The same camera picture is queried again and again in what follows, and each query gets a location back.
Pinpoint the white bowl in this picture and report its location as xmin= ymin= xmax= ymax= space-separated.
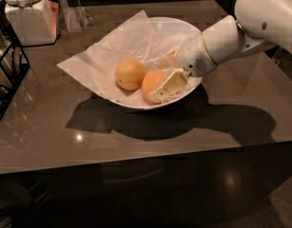
xmin=90 ymin=16 xmax=212 ymax=110

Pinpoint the orange fruit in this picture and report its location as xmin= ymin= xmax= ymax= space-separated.
xmin=142 ymin=70 xmax=165 ymax=104

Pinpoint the white paper sheet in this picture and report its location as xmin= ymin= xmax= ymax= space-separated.
xmin=56 ymin=9 xmax=204 ymax=106

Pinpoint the yellowish orange left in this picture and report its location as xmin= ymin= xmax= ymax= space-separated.
xmin=115 ymin=59 xmax=146 ymax=91

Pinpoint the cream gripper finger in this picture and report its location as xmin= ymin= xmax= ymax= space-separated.
xmin=148 ymin=68 xmax=189 ymax=103
xmin=156 ymin=48 xmax=179 ymax=69

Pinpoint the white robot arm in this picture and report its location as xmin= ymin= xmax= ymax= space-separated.
xmin=148 ymin=0 xmax=292 ymax=103

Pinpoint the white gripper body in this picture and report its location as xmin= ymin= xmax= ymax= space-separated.
xmin=176 ymin=35 xmax=217 ymax=77

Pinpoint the black wire rack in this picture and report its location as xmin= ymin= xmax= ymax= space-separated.
xmin=0 ymin=41 xmax=30 ymax=121

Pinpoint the white ceramic jar with lid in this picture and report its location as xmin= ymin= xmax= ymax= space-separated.
xmin=5 ymin=0 xmax=58 ymax=47

